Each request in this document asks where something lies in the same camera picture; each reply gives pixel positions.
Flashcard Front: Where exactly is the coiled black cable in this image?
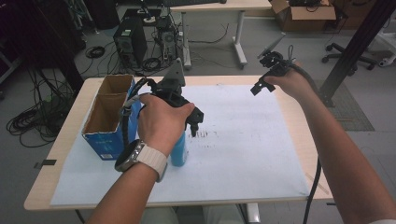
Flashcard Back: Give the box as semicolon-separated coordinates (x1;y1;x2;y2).
84;45;106;60

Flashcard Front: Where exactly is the white table leg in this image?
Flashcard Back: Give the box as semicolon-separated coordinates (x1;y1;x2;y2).
245;202;262;224

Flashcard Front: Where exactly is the dark curtain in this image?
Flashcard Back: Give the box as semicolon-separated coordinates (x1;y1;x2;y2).
0;0;87;94

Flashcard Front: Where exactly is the person's right hand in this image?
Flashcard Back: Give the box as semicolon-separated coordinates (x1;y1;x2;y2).
263;61;316;105

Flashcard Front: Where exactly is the bundle of black floor cables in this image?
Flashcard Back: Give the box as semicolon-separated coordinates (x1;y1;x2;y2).
5;66;78;148

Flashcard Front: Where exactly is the black metal stand post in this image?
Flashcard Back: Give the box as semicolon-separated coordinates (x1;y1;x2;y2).
318;0;396;108

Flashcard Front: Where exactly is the blue bottle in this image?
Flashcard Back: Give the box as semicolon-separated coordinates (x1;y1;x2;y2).
169;130;190;168

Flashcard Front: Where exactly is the person's left hand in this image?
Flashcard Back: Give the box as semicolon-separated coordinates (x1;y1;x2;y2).
136;92;196;157

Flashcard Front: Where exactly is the left hand-held gripper cable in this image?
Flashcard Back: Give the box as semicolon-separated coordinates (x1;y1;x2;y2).
120;77;157;151

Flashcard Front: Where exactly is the black office chair base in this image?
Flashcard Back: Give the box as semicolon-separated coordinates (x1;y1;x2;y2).
320;42;378;72

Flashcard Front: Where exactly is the black computer tower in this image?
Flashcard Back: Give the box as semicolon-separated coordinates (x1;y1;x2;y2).
112;14;149;69

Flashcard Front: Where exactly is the blue cardboard box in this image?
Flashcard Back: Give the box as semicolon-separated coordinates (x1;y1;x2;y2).
81;74;143;161

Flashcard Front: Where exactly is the right hand-held gripper cable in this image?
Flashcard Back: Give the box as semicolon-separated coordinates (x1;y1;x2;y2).
288;62;323;224

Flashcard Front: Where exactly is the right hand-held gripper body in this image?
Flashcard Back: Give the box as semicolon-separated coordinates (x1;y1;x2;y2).
257;32;297;86

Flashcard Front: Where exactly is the grey floor mat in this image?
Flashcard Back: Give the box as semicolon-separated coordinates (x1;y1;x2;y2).
313;78;375;133

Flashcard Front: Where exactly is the black tape strip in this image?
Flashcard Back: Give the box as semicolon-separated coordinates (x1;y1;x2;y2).
33;159;58;170

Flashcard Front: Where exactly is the wristwatch with white strap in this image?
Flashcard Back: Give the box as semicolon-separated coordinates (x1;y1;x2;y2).
114;138;169;184

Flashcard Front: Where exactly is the brown cardboard box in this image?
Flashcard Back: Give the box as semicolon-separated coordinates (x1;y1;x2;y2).
268;0;338;33

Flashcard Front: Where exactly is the open-sided computer tower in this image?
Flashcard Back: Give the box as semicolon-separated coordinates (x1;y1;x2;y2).
154;15;179;64

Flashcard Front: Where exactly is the white table mat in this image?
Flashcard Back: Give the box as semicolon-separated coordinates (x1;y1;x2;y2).
49;83;311;207

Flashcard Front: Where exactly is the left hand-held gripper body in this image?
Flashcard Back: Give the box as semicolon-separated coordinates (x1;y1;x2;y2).
146;57;200;124

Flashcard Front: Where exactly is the hand-held gripper cable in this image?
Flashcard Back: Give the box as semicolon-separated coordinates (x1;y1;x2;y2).
120;77;157;151
288;62;323;224

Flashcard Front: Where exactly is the white-legged desk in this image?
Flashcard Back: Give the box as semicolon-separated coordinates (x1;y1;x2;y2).
169;0;274;71

